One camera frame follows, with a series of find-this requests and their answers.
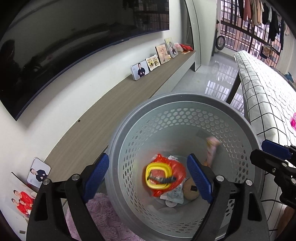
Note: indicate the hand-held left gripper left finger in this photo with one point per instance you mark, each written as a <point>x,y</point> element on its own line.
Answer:
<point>97,176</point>

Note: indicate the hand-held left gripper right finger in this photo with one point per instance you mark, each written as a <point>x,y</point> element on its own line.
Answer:
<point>200,178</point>

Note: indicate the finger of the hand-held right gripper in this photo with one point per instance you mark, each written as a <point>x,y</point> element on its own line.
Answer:
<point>268,162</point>
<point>275,147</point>

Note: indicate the red plastic bag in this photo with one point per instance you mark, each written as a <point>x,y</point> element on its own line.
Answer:
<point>179,171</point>

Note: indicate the pink snack wrapper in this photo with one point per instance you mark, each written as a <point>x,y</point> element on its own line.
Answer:
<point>211,150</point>

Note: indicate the silver grey wrapper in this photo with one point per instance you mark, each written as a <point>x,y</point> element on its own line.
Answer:
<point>161,179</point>

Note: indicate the small white lid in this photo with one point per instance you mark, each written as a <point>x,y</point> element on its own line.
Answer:
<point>170,203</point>

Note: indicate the grey perforated trash basket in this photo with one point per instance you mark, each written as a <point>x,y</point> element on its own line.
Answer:
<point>138,129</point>

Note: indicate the person's right forearm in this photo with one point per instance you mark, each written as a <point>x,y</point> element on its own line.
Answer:
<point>288,217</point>

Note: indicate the clear plastic packet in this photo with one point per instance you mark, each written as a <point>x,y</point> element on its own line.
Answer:
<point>174,194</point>

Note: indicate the pink mesh shuttlecock cone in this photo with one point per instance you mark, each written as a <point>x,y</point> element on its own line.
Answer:
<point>293,120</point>

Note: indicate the small clear snack packet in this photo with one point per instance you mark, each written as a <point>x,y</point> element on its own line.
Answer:
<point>173,158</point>

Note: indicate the pink fluffy rug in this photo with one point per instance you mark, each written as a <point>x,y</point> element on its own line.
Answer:
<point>106,220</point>

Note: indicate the bed with checked white sheet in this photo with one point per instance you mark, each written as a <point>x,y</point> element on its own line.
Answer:
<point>261,88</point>

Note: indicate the wooden-top low cabinet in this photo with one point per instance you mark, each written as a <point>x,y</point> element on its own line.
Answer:
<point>111,111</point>

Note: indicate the blue cloth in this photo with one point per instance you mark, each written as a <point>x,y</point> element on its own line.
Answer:
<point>290,77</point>

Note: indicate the red clothes group photo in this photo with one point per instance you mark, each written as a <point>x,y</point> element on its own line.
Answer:
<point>23,199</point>

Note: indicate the tan flat board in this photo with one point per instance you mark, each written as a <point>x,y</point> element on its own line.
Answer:
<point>184,52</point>

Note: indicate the wooden baby photo panel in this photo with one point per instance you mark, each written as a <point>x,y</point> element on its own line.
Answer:
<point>162,54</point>

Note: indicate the black upright stand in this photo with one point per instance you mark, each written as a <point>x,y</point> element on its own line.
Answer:
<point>216,32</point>

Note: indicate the dark window grille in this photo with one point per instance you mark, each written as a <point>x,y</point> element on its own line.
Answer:
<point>231,25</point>

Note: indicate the red folded cloth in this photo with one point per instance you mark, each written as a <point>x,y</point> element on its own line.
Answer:
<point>186,47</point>

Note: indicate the pink plush toy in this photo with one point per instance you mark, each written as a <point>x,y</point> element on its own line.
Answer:
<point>178,48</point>

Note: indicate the large black television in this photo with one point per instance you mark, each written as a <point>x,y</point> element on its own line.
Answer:
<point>69,46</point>

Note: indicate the couple photo panel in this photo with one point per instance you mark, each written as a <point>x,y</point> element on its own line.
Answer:
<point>171,47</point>

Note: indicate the row of hanging clothes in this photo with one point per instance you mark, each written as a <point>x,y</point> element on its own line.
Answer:
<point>256,11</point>

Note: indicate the tall leaning mirror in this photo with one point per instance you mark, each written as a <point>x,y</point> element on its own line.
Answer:
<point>193,34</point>

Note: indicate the cream scalloped photo frame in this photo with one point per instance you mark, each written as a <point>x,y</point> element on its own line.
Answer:
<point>152,62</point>

